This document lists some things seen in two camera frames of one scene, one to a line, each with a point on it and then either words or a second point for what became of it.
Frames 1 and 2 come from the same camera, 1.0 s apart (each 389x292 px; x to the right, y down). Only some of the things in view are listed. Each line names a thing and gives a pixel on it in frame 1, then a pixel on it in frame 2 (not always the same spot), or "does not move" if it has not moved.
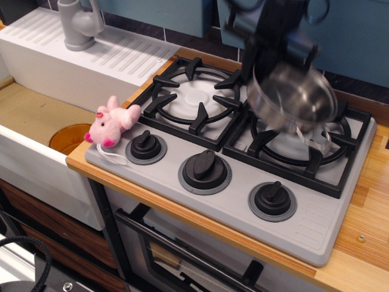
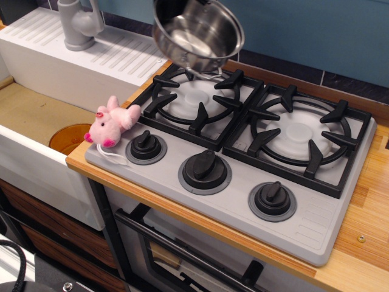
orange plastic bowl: [68, 136] does not move
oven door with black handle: [156, 251] does not move
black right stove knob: [271, 201] does not move
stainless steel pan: [286, 95] → [200, 34]
